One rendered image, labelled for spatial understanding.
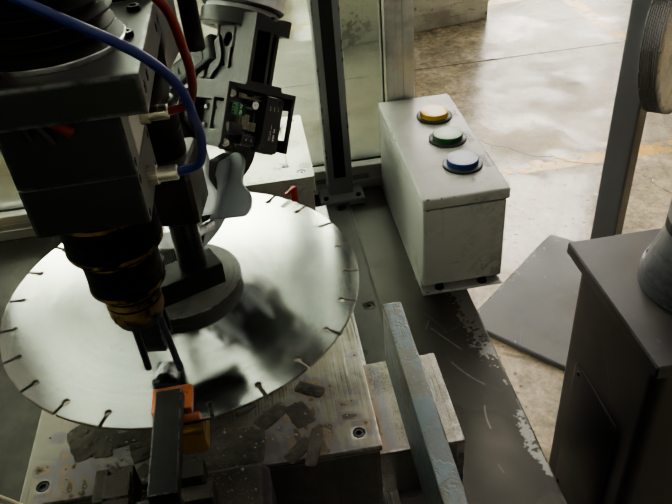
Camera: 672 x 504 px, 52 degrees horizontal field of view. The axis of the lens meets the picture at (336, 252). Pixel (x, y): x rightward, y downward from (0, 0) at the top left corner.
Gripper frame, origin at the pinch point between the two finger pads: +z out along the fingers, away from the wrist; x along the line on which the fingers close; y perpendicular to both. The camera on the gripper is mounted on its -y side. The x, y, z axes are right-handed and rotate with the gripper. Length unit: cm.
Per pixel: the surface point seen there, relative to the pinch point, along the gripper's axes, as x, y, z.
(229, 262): 2.3, 2.7, 2.4
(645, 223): 190, -41, -3
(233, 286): 1.0, 5.7, 3.9
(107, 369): -9.8, 5.2, 11.1
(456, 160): 35.3, 0.8, -10.9
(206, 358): -3.8, 10.2, 8.8
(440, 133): 38.4, -5.2, -14.2
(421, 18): 246, -208, -84
